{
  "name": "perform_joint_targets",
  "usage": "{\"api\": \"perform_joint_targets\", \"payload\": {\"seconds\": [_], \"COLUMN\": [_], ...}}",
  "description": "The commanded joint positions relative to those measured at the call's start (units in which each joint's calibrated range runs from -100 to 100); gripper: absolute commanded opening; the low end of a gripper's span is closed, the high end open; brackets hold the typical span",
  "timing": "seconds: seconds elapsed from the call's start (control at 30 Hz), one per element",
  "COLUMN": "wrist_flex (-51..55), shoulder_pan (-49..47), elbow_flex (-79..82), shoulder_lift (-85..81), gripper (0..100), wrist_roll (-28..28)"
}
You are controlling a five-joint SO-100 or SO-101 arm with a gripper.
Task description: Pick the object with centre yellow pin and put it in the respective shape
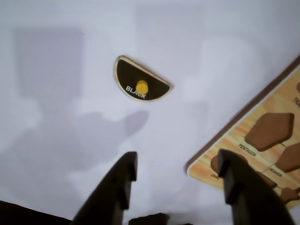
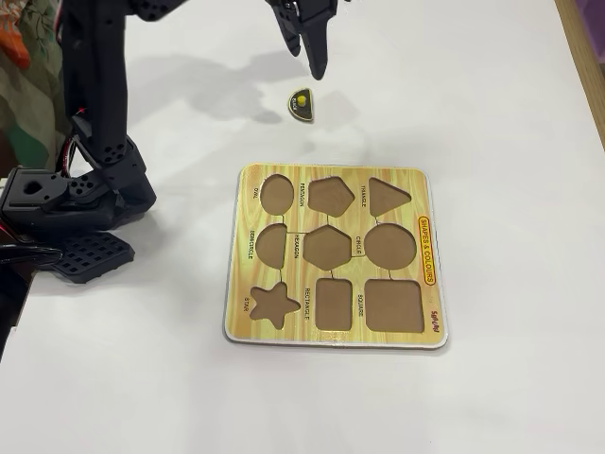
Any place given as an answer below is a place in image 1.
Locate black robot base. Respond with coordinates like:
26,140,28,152
0,200,171,225

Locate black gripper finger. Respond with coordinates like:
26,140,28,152
217,149,297,225
71,151,139,225

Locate black semicircle piece yellow pin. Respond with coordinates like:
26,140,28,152
114,55,172,103

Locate wooden shape puzzle board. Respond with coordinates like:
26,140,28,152
186,55,300,210

